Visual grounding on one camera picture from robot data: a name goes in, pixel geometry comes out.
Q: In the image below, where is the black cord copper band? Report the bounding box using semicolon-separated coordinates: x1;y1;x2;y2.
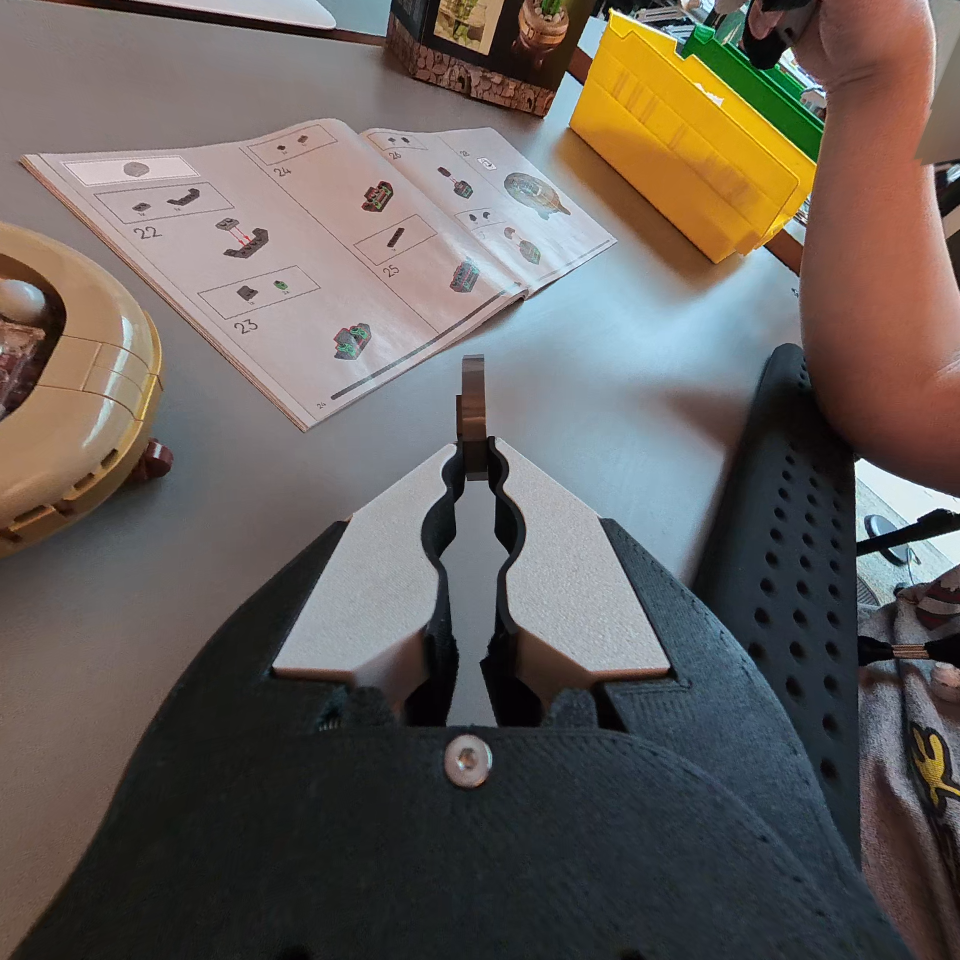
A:
857;633;960;670

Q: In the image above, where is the tan brick pot model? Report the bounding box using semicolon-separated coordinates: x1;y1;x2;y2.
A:
0;221;175;560

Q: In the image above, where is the grey desk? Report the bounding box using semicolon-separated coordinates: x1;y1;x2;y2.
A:
0;0;856;954

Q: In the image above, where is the dark brick set box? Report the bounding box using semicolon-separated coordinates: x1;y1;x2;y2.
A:
384;0;599;119

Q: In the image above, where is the brick instruction booklet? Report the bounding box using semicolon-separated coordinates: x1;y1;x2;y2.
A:
21;118;618;434

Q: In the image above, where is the person's right hand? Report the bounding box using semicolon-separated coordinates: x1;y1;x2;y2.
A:
780;0;939;121

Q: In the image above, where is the printed grey shirt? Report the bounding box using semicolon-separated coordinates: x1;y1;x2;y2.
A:
855;562;960;960

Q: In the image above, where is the yellow plastic bin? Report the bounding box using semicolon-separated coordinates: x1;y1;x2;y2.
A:
568;9;819;265

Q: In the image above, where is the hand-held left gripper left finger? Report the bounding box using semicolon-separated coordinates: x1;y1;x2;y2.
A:
271;442;465;727

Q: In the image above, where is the green plastic bin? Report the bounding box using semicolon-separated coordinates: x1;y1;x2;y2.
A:
678;22;826;162

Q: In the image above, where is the person's right forearm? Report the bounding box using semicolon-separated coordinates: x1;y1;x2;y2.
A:
798;75;960;500

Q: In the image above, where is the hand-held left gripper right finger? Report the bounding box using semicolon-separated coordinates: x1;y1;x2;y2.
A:
480;437;672;727

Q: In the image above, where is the black perforated chair back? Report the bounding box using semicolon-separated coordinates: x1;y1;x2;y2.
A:
693;343;864;871

